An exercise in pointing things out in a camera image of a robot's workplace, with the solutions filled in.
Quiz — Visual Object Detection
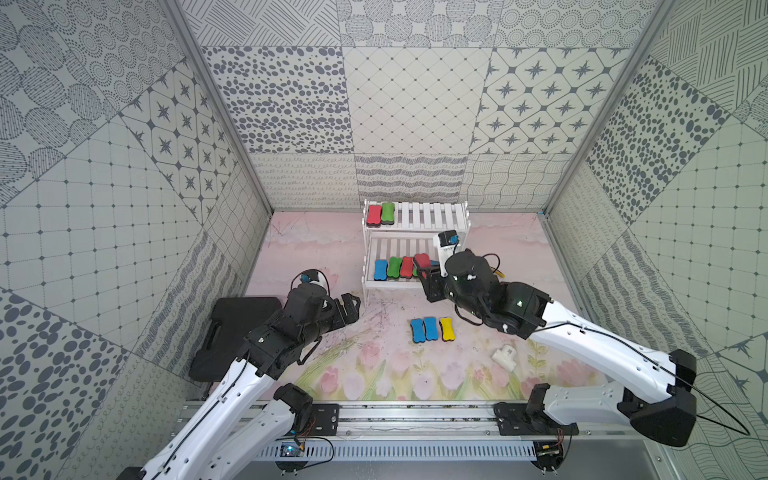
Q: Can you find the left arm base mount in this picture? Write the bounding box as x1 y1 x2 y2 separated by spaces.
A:
288 403 341 436

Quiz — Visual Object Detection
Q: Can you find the green eraser upper shelf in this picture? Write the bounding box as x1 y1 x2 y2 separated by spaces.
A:
380 202 396 226

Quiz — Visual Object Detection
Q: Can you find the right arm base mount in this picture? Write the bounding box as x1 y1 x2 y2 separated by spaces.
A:
493 402 579 437

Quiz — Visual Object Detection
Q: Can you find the small white box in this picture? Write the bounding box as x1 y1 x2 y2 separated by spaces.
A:
491 345 517 372

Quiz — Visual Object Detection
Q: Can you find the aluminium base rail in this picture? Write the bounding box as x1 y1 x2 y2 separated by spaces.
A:
249 402 667 469

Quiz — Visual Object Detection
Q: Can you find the black plastic case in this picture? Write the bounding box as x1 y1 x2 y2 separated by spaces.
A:
189 296 282 383

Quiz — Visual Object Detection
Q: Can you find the blue eraser shelf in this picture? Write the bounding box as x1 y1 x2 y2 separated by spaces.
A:
410 319 426 344
423 317 440 341
373 260 388 281

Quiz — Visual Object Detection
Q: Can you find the yellow eraser shelf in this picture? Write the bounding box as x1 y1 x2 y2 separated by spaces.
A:
439 317 456 342

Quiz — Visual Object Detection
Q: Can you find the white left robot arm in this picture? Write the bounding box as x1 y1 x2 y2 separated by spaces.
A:
119 283 361 479

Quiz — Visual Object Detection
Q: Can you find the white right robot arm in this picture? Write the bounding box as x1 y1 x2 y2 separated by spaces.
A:
415 250 697 447

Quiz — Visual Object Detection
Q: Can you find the white slatted wooden shelf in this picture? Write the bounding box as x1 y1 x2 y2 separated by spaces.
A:
362 200 471 292

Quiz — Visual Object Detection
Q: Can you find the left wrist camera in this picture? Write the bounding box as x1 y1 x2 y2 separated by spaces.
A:
299 269 321 284

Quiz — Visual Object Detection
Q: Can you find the red eraser shelf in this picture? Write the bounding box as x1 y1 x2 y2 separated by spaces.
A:
399 256 415 279
366 204 382 228
413 253 431 269

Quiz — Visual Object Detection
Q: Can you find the green eraser lower shelf left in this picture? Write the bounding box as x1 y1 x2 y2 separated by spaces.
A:
387 257 402 279

